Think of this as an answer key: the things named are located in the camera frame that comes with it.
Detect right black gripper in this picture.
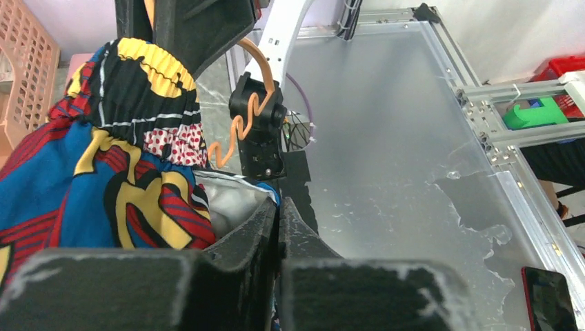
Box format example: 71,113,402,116
114,0,261,78

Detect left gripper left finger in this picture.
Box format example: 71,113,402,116
1,199,278,330

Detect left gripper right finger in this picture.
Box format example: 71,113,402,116
279,197,480,330

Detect orange hanger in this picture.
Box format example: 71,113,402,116
208,37,276,169

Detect comic print shorts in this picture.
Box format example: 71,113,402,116
1,38,279,286

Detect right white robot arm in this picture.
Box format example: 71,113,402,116
115,0,311,180

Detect orange plastic file organizer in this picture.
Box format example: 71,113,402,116
1,1,60,162

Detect black smartphone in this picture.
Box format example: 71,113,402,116
522,266,578,331

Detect green block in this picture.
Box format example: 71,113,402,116
502,97,569,130

